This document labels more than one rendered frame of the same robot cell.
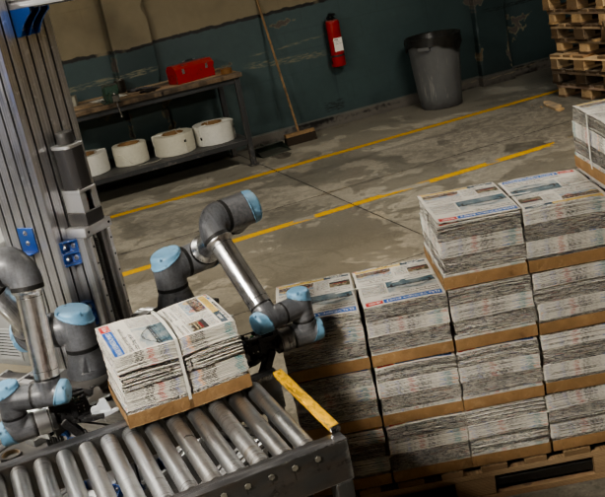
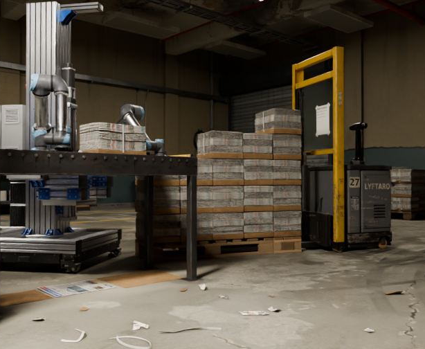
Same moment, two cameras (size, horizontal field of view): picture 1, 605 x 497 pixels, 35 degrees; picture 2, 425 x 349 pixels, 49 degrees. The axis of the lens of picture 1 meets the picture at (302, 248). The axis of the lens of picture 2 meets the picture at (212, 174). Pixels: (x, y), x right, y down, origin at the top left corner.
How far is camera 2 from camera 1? 1.90 m
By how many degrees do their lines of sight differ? 29
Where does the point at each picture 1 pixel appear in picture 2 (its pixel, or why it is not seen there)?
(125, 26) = not seen: hidden behind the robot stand
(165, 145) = not seen: hidden behind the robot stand
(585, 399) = (257, 217)
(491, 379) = (224, 200)
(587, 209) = (265, 138)
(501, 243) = (234, 143)
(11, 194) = not seen: hidden behind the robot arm
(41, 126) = (60, 58)
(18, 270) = (61, 82)
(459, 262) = (219, 147)
